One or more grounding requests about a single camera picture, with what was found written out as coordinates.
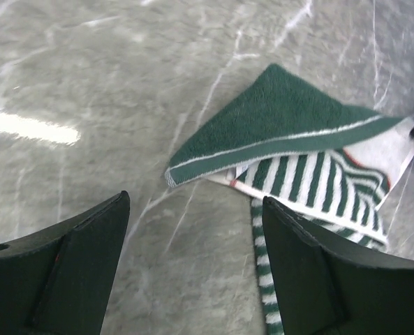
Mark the green white striped towel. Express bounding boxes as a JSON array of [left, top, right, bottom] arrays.
[[165, 64, 414, 334]]

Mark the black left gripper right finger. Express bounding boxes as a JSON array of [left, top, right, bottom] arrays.
[[262, 197, 414, 335]]

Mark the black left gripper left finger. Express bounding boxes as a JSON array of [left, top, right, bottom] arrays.
[[0, 191, 130, 334]]

